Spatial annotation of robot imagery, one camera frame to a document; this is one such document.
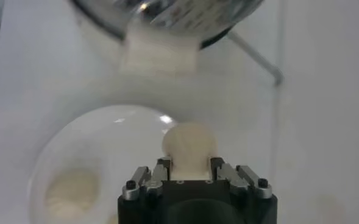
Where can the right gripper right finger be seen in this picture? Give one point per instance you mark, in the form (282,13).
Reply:
(228,175)

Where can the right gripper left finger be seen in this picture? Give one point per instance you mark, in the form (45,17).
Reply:
(142,179)

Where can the white steamed baozi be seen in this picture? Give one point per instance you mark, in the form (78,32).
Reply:
(189,146)
(72,194)

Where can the white round plate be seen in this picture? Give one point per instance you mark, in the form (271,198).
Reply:
(118,146)

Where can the stainless steel bowl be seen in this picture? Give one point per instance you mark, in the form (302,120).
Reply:
(182,15)

